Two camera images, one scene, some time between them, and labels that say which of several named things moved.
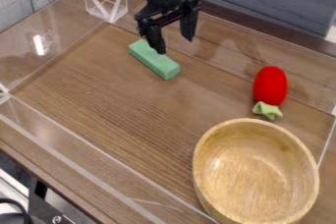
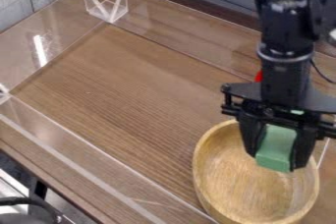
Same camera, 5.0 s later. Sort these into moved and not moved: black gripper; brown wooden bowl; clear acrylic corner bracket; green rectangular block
Moved: green rectangular block; black gripper
Not moved: brown wooden bowl; clear acrylic corner bracket
